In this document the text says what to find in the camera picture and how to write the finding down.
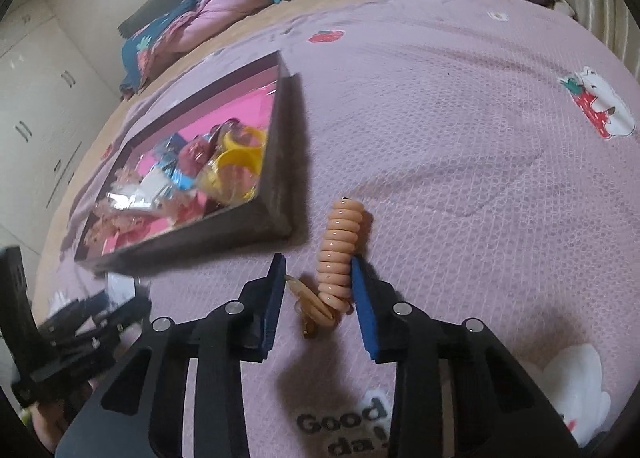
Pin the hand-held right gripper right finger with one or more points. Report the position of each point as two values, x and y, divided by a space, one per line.
367 318

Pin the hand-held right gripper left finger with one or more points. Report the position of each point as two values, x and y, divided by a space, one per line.
274 313

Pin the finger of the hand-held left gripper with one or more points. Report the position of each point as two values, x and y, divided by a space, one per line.
85 353
90 318

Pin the clear packet of dark beads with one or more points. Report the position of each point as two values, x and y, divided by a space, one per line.
130 200

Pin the dark shallow cardboard box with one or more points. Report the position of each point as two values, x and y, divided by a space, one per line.
285 163

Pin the pink sequin pouch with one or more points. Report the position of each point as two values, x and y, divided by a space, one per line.
115 223

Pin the magenta hair claw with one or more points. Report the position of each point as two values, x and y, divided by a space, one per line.
195 153

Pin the white wardrobe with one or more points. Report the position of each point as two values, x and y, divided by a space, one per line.
40 113

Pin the pink book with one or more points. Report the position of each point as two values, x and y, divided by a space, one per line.
245 108

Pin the floral quilt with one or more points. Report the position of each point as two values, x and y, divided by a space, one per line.
200 13

